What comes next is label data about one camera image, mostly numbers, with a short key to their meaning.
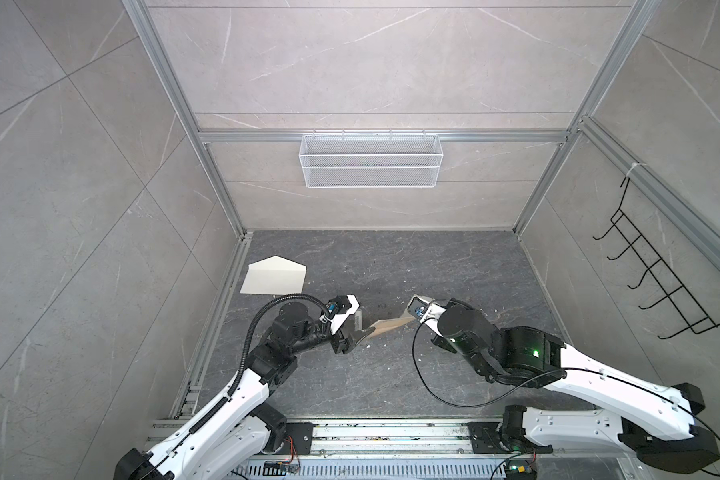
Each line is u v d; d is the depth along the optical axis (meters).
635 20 0.70
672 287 0.65
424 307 0.54
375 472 0.70
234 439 0.57
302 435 0.73
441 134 1.79
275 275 1.07
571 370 0.41
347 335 0.64
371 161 1.01
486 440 0.73
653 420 0.39
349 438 0.75
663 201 0.63
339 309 0.57
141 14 0.67
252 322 0.50
